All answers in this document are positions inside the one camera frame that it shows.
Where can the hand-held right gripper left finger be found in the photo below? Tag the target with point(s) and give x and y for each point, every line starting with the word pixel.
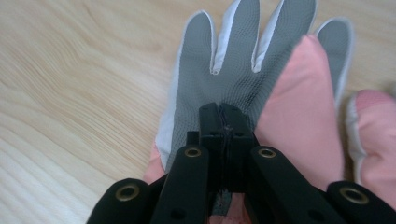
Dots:
pixel 211 133

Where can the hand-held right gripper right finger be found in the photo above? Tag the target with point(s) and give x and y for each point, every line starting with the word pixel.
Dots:
pixel 239 137

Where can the pink ski glove grey palm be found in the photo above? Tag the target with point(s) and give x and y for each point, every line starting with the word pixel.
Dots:
pixel 236 62

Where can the pink ski glove cartoon print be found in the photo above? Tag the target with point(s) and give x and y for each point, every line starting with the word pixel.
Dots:
pixel 376 130

